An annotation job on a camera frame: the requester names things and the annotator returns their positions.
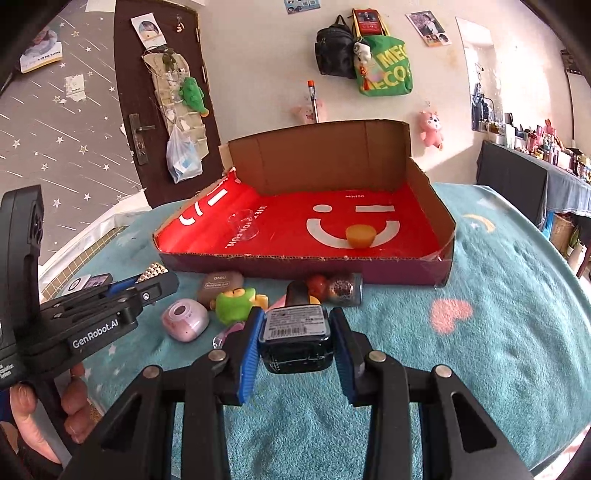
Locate white charger box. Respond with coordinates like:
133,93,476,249
61,274,91,296

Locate person's left hand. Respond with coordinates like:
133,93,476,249
9,363,96,466

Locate pink round camera toy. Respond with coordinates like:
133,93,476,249
161,299,209,343

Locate brown eye shadow case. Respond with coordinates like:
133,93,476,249
197,271,245,309

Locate beige hanging wall organizer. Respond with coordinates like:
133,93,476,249
142,48,209,159

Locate orange capped stick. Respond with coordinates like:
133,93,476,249
307,80,318,123

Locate green duck toy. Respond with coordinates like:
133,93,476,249
211,287,269,326

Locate gold studded cylinder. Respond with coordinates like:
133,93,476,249
135,262,168,283

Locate smartphone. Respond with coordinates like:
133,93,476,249
84,273,113,289

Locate dark covered side table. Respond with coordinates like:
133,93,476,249
476,141,590,230

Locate pink pig plush right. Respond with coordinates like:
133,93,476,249
419,111,444,150

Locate orange round jar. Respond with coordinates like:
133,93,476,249
346,224,377,249

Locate cardboard box red lining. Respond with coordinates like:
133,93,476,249
152,120,456,286

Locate metal door handle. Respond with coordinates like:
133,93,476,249
128,113,155,166

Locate green crocodile plush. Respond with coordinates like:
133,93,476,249
179,77,209,117

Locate clear plastic cup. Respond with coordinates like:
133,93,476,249
228,209,259,242

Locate green tote bag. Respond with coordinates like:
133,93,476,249
353,35,414,97

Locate dark brown door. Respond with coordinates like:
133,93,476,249
114,1,222,208

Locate black backpack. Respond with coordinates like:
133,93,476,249
315,15,356,79

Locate white plastic bag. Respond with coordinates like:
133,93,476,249
166,125,202,184

